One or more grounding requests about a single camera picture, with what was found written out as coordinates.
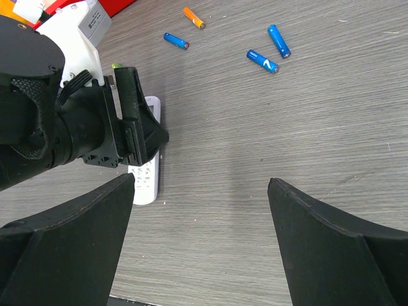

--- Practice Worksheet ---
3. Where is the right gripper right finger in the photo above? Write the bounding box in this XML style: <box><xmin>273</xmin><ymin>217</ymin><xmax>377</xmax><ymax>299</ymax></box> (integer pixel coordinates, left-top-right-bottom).
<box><xmin>268</xmin><ymin>178</ymin><xmax>407</xmax><ymax>305</ymax></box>

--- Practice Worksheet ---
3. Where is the blue battery right upper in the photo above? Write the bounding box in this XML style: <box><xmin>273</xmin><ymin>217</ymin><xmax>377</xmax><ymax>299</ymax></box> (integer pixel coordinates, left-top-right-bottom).
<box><xmin>268</xmin><ymin>24</ymin><xmax>291</xmax><ymax>59</ymax></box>

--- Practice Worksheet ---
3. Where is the red plastic bin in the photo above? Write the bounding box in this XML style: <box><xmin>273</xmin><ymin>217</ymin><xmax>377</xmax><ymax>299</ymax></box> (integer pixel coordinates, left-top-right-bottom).
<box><xmin>43</xmin><ymin>0</ymin><xmax>135</xmax><ymax>17</ymax></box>

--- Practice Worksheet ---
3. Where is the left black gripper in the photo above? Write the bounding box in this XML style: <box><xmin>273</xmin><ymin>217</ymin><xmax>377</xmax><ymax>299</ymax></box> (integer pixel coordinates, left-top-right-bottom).
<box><xmin>1</xmin><ymin>67</ymin><xmax>169</xmax><ymax>191</ymax></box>

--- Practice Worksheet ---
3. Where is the green battery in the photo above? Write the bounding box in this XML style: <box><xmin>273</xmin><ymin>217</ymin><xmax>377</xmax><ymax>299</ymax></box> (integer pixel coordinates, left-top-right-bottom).
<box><xmin>112</xmin><ymin>63</ymin><xmax>123</xmax><ymax>69</ymax></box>

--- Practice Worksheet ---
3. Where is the orange battery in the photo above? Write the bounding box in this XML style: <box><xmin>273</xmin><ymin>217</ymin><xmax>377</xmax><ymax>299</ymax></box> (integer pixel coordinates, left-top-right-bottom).
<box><xmin>183</xmin><ymin>7</ymin><xmax>205</xmax><ymax>30</ymax></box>

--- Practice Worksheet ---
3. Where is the blue battery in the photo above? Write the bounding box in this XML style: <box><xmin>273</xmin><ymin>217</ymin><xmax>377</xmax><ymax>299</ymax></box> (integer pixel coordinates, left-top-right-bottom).
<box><xmin>163</xmin><ymin>33</ymin><xmax>189</xmax><ymax>50</ymax></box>
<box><xmin>268</xmin><ymin>24</ymin><xmax>291</xmax><ymax>59</ymax></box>
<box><xmin>246</xmin><ymin>49</ymin><xmax>279</xmax><ymax>74</ymax></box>

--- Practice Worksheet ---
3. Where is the blue battery centre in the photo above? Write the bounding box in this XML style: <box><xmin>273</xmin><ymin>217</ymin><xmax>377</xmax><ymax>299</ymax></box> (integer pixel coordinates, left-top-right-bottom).
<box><xmin>163</xmin><ymin>33</ymin><xmax>189</xmax><ymax>50</ymax></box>

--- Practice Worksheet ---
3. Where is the blue battery right lower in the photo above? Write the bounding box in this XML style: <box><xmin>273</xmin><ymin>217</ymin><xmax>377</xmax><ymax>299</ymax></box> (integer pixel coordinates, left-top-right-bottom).
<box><xmin>246</xmin><ymin>49</ymin><xmax>279</xmax><ymax>74</ymax></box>

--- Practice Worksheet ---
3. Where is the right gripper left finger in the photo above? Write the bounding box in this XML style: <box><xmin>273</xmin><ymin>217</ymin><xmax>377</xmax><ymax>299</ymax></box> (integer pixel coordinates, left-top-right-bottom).
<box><xmin>1</xmin><ymin>174</ymin><xmax>135</xmax><ymax>305</ymax></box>

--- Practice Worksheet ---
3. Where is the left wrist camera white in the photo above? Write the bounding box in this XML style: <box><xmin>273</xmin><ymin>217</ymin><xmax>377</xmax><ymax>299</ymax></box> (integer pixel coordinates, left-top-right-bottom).
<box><xmin>37</xmin><ymin>1</ymin><xmax>112</xmax><ymax>87</ymax></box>

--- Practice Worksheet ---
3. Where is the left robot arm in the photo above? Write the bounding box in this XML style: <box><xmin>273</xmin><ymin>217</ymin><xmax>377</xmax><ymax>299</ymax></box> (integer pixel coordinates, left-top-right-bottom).
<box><xmin>1</xmin><ymin>16</ymin><xmax>169</xmax><ymax>189</ymax></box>

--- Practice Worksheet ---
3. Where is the white remote control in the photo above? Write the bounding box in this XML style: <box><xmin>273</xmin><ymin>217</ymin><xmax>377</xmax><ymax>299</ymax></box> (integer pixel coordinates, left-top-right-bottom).
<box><xmin>127</xmin><ymin>95</ymin><xmax>162</xmax><ymax>206</ymax></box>

